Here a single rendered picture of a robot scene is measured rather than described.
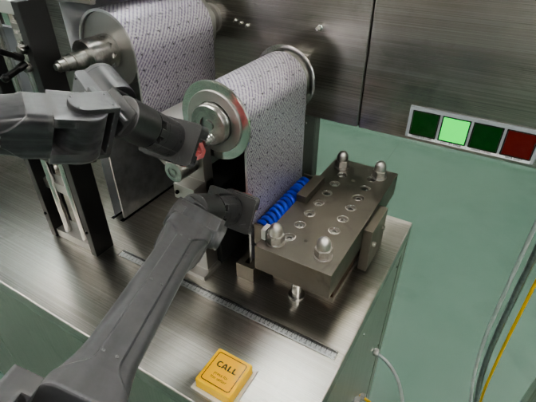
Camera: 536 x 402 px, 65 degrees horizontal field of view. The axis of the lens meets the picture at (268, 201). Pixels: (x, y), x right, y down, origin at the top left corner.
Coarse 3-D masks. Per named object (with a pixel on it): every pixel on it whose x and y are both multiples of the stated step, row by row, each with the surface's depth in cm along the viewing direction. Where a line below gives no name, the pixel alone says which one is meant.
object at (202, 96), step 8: (200, 96) 73; (208, 96) 72; (216, 96) 71; (192, 104) 75; (224, 104) 71; (232, 104) 71; (232, 112) 71; (232, 120) 72; (232, 128) 73; (240, 128) 72; (232, 136) 74; (240, 136) 73; (224, 144) 76; (232, 144) 75
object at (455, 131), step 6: (444, 120) 86; (450, 120) 86; (456, 120) 85; (462, 120) 85; (444, 126) 87; (450, 126) 86; (456, 126) 86; (462, 126) 85; (468, 126) 85; (444, 132) 88; (450, 132) 87; (456, 132) 86; (462, 132) 86; (444, 138) 88; (450, 138) 88; (456, 138) 87; (462, 138) 86
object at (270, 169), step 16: (304, 112) 92; (288, 128) 88; (304, 128) 95; (272, 144) 84; (288, 144) 90; (256, 160) 80; (272, 160) 86; (288, 160) 92; (256, 176) 82; (272, 176) 88; (288, 176) 95; (256, 192) 84; (272, 192) 90
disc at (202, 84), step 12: (192, 84) 73; (204, 84) 72; (216, 84) 70; (192, 96) 75; (228, 96) 70; (240, 108) 70; (240, 120) 72; (240, 144) 75; (216, 156) 79; (228, 156) 78
